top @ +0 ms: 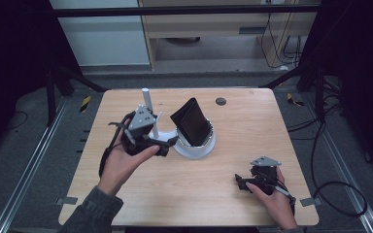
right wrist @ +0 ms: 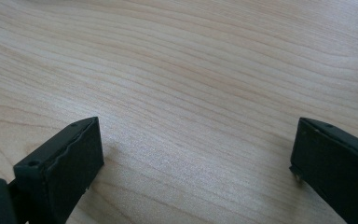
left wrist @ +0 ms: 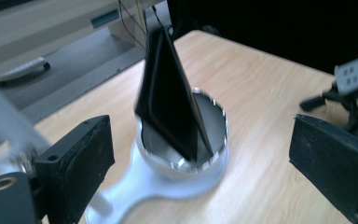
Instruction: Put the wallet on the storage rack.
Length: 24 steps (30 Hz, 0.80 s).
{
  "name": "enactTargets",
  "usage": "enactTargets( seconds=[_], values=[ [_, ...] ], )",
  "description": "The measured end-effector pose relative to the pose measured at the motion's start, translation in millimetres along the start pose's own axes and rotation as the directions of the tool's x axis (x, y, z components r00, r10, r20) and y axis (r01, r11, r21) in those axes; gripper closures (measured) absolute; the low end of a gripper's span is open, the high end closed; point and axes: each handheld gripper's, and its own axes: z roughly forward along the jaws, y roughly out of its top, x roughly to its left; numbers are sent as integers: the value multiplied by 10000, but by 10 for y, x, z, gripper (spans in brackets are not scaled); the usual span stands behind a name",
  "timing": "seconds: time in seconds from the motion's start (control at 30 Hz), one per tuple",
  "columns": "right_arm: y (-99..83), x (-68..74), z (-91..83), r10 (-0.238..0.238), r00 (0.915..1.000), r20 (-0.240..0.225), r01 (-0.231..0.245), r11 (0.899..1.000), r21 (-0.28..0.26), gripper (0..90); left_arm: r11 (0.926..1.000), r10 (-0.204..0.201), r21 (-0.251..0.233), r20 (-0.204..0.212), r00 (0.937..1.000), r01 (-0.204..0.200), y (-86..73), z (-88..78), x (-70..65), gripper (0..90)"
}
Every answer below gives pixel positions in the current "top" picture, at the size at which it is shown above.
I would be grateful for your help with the grey tape piece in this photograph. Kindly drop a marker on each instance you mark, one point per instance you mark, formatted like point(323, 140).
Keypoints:
point(67, 201)
point(311, 202)

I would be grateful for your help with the black horizontal bar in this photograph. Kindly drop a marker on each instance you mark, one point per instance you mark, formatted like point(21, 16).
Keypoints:
point(175, 10)

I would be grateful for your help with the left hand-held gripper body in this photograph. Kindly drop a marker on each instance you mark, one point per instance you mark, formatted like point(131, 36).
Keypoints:
point(139, 129)

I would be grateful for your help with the grey round table grommet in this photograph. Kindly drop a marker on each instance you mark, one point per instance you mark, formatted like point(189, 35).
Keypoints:
point(220, 101)

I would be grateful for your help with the metal floor rail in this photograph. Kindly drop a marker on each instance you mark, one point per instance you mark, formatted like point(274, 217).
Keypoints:
point(26, 168)
point(346, 181)

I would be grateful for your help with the person's right hand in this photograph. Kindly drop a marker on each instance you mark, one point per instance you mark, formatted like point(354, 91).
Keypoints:
point(278, 207)

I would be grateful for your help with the wooden shelf unit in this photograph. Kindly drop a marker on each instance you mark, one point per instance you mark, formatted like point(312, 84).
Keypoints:
point(207, 24)

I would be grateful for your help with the white stand with posts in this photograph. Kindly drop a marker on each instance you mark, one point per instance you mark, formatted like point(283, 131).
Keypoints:
point(146, 97)

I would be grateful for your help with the black leather wallet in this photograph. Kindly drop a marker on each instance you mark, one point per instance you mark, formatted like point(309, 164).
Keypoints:
point(192, 124)

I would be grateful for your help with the white cabinet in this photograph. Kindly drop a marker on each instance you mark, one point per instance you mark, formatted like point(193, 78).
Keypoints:
point(103, 39)

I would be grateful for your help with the black curtain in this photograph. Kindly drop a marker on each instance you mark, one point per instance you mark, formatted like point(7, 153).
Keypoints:
point(9, 48)
point(359, 48)

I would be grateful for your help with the yellow black floor tape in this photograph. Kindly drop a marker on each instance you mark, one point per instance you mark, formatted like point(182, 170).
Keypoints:
point(85, 103)
point(294, 100)

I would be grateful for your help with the person's left hand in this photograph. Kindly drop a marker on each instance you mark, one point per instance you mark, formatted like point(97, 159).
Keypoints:
point(119, 168)

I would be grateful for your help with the black stand leg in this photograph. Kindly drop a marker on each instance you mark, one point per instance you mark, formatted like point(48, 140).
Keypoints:
point(50, 97)
point(319, 90)

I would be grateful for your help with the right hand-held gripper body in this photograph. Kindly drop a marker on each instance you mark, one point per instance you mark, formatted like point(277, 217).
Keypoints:
point(265, 176)

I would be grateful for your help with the white round container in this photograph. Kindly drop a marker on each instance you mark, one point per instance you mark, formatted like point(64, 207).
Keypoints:
point(195, 152)

